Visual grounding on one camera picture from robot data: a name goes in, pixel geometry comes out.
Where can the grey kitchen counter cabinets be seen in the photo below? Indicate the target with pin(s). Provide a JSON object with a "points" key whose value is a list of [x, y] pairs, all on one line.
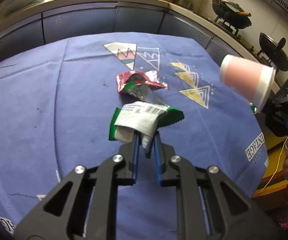
{"points": [[52, 20]]}

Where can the pink paper cup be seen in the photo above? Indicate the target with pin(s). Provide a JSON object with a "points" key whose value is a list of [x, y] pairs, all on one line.
{"points": [[249, 78]]}

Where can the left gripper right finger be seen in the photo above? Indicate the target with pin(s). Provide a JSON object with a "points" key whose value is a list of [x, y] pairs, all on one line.
{"points": [[209, 204]]}

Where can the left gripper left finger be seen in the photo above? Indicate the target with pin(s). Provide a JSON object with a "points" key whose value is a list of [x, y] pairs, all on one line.
{"points": [[84, 204]]}

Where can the black pot lid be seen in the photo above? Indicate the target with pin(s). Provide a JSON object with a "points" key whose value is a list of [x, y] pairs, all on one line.
{"points": [[274, 51]]}

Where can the black wok on stove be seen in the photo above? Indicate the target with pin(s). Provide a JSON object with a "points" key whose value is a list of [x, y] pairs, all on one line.
{"points": [[231, 13]]}

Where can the red foil wrapper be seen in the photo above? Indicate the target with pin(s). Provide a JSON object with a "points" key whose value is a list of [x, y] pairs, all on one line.
{"points": [[125, 81]]}

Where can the blue patterned tablecloth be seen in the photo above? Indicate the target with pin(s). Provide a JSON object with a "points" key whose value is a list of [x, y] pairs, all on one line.
{"points": [[57, 101]]}

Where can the green white snack wrapper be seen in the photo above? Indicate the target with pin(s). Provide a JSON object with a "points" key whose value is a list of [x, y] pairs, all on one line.
{"points": [[144, 118]]}

